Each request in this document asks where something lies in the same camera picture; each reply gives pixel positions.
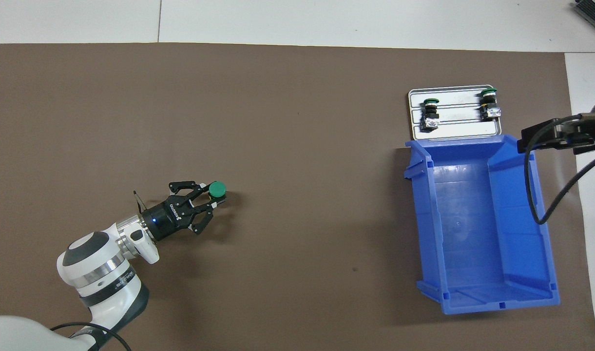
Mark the brown table mat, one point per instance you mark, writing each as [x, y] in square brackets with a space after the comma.
[302, 146]

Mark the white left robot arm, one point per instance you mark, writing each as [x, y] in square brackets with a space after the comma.
[102, 278]

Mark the dark ribbed device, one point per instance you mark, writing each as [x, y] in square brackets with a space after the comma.
[594, 12]

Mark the grey metal tray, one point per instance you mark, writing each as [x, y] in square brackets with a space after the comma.
[465, 129]

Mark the green push button switch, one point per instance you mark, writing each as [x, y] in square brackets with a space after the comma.
[430, 117]
[218, 189]
[489, 107]

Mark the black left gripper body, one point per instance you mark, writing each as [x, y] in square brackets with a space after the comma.
[168, 219]

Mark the blue plastic storage bin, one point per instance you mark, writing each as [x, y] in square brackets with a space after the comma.
[472, 234]

